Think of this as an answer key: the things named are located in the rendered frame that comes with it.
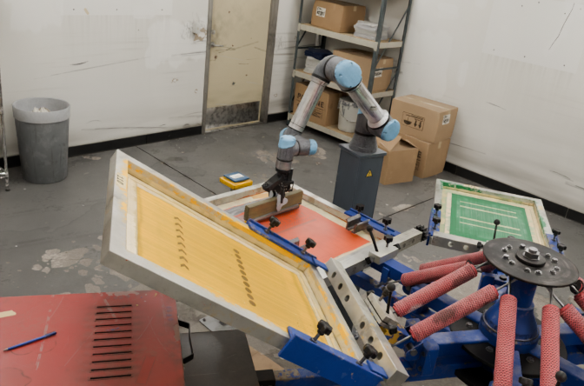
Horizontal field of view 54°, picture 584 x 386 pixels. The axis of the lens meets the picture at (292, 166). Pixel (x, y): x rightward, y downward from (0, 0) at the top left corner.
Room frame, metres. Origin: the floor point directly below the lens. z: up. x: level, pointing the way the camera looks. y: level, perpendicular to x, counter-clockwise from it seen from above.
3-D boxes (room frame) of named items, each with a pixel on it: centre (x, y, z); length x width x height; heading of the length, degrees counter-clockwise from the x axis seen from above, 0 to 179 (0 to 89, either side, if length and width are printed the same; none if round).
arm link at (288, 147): (2.48, 0.03, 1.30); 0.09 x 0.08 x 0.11; 123
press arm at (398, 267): (2.00, -0.45, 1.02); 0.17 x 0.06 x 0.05; 47
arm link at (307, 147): (2.55, -0.04, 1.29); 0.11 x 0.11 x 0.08; 33
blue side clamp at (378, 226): (2.42, -0.40, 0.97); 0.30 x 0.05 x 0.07; 47
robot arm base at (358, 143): (2.90, -0.37, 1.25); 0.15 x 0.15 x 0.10
